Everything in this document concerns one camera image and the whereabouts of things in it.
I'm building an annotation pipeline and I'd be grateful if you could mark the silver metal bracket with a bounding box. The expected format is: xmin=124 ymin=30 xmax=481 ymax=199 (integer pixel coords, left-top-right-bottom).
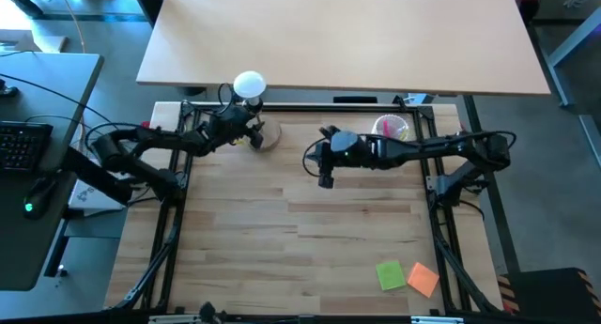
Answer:
xmin=148 ymin=314 xmax=204 ymax=324
xmin=410 ymin=316 xmax=465 ymax=324

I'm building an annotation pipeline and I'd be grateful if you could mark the light wood desk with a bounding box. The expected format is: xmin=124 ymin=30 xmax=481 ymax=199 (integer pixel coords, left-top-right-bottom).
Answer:
xmin=135 ymin=0 xmax=552 ymax=97

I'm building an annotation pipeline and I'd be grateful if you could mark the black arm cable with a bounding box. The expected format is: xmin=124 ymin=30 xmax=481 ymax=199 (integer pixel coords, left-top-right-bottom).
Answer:
xmin=301 ymin=135 xmax=330 ymax=178
xmin=83 ymin=82 xmax=237 ymax=149

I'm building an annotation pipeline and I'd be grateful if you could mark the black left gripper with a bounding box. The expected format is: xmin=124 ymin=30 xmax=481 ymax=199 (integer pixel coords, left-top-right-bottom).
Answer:
xmin=206 ymin=103 xmax=266 ymax=151

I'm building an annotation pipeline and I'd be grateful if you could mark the orange sticky note pad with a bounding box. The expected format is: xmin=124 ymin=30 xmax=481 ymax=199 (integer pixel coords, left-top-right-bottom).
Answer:
xmin=406 ymin=261 xmax=440 ymax=299

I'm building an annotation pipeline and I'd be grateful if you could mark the small black knob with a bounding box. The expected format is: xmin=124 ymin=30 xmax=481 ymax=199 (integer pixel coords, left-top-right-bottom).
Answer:
xmin=198 ymin=301 xmax=218 ymax=323

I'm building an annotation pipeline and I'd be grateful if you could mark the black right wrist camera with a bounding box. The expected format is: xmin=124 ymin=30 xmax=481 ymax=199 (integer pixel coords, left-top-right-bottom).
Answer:
xmin=330 ymin=130 xmax=366 ymax=169

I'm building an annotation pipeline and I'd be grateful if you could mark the brown cardboard box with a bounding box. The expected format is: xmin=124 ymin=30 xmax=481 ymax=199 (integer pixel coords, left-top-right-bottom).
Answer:
xmin=0 ymin=28 xmax=69 ymax=54

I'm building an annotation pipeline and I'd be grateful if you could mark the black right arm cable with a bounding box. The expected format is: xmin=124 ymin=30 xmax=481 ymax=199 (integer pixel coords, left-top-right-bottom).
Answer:
xmin=301 ymin=135 xmax=330 ymax=178

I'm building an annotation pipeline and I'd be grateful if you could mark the black hazard-striped box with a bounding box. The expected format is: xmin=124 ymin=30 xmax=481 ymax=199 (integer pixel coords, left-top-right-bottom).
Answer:
xmin=496 ymin=266 xmax=601 ymax=324

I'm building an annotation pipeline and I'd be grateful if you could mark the dark grey desk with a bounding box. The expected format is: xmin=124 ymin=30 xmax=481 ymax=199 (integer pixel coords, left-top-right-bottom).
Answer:
xmin=0 ymin=52 xmax=105 ymax=292

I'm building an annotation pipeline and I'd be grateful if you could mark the white cardboard box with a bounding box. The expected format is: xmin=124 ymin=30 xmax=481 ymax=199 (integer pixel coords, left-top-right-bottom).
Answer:
xmin=68 ymin=177 xmax=128 ymax=211

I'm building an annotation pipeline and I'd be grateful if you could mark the green sticky note pad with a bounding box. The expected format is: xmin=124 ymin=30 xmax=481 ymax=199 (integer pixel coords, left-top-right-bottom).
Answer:
xmin=375 ymin=260 xmax=408 ymax=292

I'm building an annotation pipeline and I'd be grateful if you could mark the grey metal desk frame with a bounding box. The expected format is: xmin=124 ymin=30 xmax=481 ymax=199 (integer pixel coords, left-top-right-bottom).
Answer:
xmin=544 ymin=4 xmax=601 ymax=168

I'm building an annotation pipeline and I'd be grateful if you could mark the black desk cable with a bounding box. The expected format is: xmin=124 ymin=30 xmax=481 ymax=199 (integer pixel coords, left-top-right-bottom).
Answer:
xmin=0 ymin=72 xmax=114 ymax=128

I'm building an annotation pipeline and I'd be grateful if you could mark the white textured pen cup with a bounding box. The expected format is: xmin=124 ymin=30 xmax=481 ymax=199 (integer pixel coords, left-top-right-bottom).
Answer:
xmin=370 ymin=113 xmax=410 ymax=142

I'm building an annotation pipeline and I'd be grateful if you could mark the black computer mouse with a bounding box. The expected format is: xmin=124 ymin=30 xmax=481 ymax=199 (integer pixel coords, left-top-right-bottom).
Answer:
xmin=22 ymin=177 xmax=58 ymax=221

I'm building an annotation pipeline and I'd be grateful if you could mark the white flood lightbulb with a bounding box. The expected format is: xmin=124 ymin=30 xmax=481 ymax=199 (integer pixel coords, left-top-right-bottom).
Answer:
xmin=232 ymin=69 xmax=268 ymax=100

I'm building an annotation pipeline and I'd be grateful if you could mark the lamp stand with wooden base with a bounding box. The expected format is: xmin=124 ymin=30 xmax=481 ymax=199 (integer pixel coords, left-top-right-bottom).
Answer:
xmin=242 ymin=97 xmax=284 ymax=153

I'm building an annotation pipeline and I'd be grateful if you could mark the black keyboard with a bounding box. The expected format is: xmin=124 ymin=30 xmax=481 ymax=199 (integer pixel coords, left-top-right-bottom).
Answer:
xmin=0 ymin=120 xmax=54 ymax=176

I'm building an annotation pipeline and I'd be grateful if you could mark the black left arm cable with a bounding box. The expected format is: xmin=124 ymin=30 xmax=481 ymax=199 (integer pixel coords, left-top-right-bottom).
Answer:
xmin=83 ymin=82 xmax=237 ymax=149

